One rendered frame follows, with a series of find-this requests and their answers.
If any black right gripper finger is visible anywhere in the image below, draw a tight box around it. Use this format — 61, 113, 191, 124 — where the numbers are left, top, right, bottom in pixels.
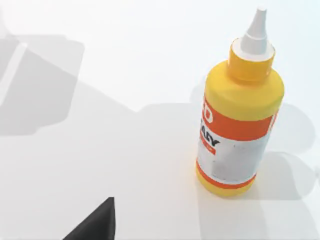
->
61, 196, 117, 240

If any yellow bottle with white nozzle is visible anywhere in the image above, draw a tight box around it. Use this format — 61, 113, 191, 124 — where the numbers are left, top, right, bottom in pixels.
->
194, 7, 286, 199

